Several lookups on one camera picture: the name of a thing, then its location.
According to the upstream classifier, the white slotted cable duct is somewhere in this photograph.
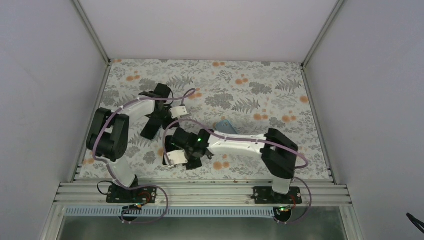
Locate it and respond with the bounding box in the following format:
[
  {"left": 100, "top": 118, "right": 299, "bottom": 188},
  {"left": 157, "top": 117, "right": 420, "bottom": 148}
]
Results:
[{"left": 64, "top": 207, "right": 282, "bottom": 218}]

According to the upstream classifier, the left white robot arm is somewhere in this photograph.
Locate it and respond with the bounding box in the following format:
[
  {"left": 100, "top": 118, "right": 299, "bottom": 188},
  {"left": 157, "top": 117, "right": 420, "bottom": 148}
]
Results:
[{"left": 86, "top": 83, "right": 174, "bottom": 203}]

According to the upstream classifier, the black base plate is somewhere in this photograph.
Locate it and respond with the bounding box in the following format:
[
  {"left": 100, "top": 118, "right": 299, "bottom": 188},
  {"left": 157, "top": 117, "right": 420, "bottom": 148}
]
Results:
[
  {"left": 250, "top": 186, "right": 303, "bottom": 205},
  {"left": 105, "top": 185, "right": 157, "bottom": 204}
]

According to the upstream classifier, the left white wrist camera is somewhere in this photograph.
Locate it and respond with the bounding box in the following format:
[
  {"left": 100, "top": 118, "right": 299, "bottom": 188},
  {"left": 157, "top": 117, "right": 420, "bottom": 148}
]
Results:
[{"left": 169, "top": 105, "right": 190, "bottom": 119}]

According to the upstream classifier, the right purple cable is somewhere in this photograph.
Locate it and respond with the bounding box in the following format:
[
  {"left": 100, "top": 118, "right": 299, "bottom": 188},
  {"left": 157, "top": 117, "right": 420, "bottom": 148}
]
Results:
[{"left": 161, "top": 118, "right": 313, "bottom": 225}]

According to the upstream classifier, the aluminium mounting rail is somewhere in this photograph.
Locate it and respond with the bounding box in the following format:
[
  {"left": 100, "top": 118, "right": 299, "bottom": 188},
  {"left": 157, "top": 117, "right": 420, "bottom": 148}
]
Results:
[{"left": 53, "top": 179, "right": 352, "bottom": 207}]

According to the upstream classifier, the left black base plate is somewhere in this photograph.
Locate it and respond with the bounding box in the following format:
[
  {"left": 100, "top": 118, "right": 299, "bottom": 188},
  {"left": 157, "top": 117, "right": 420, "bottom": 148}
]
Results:
[{"left": 105, "top": 185, "right": 157, "bottom": 204}]

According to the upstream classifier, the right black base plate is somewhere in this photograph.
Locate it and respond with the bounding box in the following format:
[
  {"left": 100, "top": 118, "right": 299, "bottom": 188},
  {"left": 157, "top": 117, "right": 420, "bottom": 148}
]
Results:
[{"left": 250, "top": 186, "right": 303, "bottom": 205}]

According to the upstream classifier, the floral patterned table mat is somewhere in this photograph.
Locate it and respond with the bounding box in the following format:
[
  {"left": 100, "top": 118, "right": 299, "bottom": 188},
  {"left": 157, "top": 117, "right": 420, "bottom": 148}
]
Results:
[{"left": 79, "top": 58, "right": 332, "bottom": 182}]

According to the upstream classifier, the black object at corner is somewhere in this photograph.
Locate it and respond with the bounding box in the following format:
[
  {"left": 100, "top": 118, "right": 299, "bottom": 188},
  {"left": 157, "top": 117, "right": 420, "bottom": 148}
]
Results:
[{"left": 406, "top": 212, "right": 424, "bottom": 233}]

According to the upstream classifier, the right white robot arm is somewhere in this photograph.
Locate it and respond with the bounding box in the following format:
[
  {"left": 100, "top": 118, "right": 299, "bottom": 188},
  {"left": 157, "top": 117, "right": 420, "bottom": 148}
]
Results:
[{"left": 163, "top": 127, "right": 299, "bottom": 204}]

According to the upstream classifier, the light blue phone case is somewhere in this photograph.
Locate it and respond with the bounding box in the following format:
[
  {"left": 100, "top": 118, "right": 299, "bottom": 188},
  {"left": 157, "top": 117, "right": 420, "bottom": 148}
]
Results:
[{"left": 214, "top": 119, "right": 238, "bottom": 135}]

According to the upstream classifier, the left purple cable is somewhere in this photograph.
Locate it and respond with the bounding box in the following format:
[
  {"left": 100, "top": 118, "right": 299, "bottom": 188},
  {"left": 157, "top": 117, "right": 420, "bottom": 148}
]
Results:
[{"left": 92, "top": 87, "right": 197, "bottom": 225}]

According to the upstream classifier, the purple cable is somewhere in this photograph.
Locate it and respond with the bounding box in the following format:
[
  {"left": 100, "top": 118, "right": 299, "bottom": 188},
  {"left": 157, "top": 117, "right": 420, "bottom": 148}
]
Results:
[
  {"left": 161, "top": 118, "right": 313, "bottom": 225},
  {"left": 92, "top": 87, "right": 197, "bottom": 225}
]

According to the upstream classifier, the black phone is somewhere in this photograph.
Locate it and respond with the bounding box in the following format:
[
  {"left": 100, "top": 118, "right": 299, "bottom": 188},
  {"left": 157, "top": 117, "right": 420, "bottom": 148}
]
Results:
[{"left": 140, "top": 118, "right": 163, "bottom": 140}]

